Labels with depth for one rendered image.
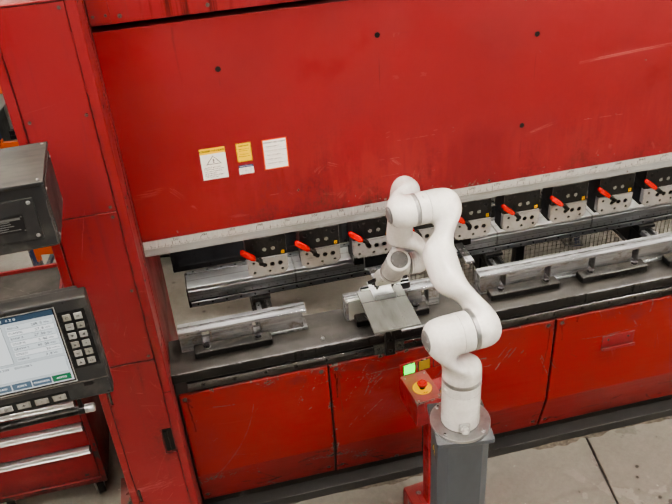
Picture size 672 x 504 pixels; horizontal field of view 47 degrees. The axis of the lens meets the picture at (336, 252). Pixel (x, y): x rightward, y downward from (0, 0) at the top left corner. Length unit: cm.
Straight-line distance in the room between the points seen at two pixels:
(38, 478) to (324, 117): 206
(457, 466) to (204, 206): 120
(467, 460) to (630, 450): 151
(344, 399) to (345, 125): 116
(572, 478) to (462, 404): 144
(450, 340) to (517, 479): 159
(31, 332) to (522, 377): 207
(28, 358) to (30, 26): 90
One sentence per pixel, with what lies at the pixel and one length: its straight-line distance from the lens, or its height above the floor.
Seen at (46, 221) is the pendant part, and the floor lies 183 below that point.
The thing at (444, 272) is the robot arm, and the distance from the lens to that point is 223.
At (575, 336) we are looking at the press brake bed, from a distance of 342.
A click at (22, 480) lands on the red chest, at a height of 23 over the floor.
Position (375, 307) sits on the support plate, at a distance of 294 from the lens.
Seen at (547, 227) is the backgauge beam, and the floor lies 97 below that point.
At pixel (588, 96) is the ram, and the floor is 169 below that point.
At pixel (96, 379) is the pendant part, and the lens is 237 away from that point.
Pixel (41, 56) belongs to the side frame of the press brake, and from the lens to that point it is 227.
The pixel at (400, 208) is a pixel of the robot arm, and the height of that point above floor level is 166.
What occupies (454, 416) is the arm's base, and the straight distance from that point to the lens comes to 241.
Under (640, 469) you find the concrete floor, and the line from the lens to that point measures 384.
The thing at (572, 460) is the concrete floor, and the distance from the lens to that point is 380.
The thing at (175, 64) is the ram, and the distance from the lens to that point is 248.
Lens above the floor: 280
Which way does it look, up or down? 33 degrees down
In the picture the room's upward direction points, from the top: 4 degrees counter-clockwise
